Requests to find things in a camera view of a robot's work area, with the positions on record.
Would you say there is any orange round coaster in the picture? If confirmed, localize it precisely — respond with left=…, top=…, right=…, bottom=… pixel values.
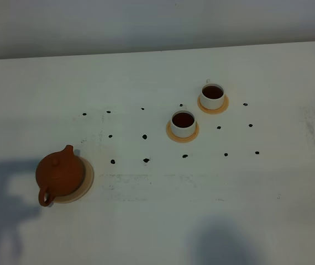
left=197, top=96, right=229, bottom=114
left=166, top=121, right=200, bottom=143

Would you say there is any orange round coaster near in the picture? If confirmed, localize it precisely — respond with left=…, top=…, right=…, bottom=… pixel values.
left=166, top=121, right=200, bottom=143

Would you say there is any white teacup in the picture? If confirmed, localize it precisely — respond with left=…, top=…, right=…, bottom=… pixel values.
left=199, top=79, right=225, bottom=110
left=170, top=110, right=196, bottom=137

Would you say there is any brown clay teapot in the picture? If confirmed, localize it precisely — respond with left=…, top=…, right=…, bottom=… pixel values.
left=35, top=145, right=85, bottom=206

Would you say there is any beige round teapot coaster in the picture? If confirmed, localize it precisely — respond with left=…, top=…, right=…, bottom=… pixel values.
left=50, top=156, right=94, bottom=205

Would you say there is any white teacup near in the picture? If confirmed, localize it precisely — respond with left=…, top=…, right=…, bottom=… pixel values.
left=170, top=110, right=196, bottom=137

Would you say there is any white teacup far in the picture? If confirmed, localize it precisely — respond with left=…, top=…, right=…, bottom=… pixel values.
left=199, top=79, right=225, bottom=110

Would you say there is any orange round coaster far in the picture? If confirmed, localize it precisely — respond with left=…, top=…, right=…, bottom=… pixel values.
left=197, top=96, right=229, bottom=114

